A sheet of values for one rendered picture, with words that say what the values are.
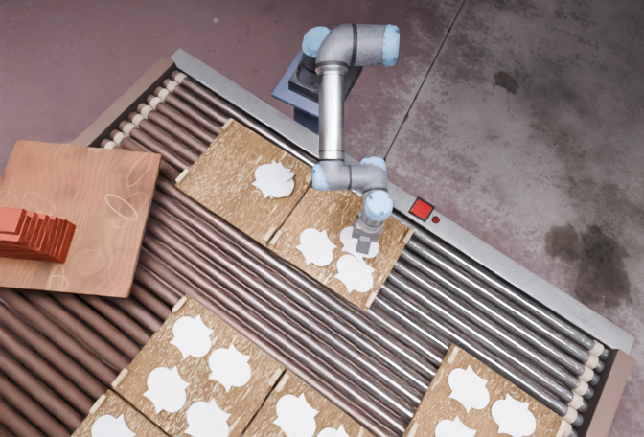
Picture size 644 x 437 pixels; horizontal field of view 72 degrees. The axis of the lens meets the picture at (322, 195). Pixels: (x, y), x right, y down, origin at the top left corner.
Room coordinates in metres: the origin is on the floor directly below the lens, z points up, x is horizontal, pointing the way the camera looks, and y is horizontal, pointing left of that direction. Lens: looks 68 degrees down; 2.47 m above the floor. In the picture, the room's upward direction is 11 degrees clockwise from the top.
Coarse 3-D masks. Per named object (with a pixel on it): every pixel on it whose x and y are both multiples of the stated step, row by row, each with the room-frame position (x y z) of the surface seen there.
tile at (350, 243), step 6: (348, 228) 0.51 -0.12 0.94; (342, 234) 0.49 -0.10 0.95; (348, 234) 0.49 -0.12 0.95; (342, 240) 0.46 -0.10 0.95; (348, 240) 0.47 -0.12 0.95; (354, 240) 0.47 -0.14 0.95; (348, 246) 0.44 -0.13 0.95; (354, 246) 0.45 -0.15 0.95; (372, 246) 0.46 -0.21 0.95; (378, 246) 0.46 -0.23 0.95; (348, 252) 0.42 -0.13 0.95; (354, 252) 0.43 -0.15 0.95; (372, 252) 0.44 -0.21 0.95; (360, 258) 0.41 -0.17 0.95
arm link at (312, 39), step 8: (312, 32) 1.17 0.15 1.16; (320, 32) 1.18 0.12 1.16; (328, 32) 1.18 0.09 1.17; (304, 40) 1.14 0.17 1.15; (312, 40) 1.13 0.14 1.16; (320, 40) 1.14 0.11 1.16; (304, 48) 1.12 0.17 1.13; (312, 48) 1.10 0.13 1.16; (304, 56) 1.12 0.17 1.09; (312, 56) 1.09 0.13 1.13; (304, 64) 1.11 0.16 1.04; (312, 64) 1.10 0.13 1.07
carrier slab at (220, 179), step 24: (216, 144) 0.75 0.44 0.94; (240, 144) 0.77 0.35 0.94; (264, 144) 0.79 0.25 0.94; (192, 168) 0.64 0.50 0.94; (216, 168) 0.65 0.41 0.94; (240, 168) 0.67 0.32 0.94; (288, 168) 0.71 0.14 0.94; (192, 192) 0.54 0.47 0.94; (216, 192) 0.56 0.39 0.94; (240, 192) 0.58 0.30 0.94; (240, 216) 0.49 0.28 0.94; (264, 216) 0.50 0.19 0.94
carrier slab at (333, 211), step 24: (312, 192) 0.63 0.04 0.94; (336, 192) 0.65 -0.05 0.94; (312, 216) 0.54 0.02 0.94; (336, 216) 0.55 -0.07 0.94; (288, 240) 0.43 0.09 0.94; (336, 240) 0.46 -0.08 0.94; (384, 240) 0.50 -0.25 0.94; (312, 264) 0.36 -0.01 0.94; (336, 264) 0.37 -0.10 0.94; (384, 264) 0.41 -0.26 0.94; (336, 288) 0.29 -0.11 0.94
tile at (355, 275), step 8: (344, 256) 0.41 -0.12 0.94; (352, 256) 0.41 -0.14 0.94; (344, 264) 0.38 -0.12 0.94; (352, 264) 0.38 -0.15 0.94; (360, 264) 0.39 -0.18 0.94; (344, 272) 0.35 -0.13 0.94; (352, 272) 0.36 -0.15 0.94; (360, 272) 0.36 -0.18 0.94; (368, 272) 0.37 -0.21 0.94; (344, 280) 0.32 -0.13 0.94; (352, 280) 0.33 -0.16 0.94; (360, 280) 0.33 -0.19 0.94; (368, 280) 0.34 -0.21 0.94; (352, 288) 0.30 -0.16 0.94; (360, 288) 0.31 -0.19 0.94; (368, 288) 0.31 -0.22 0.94
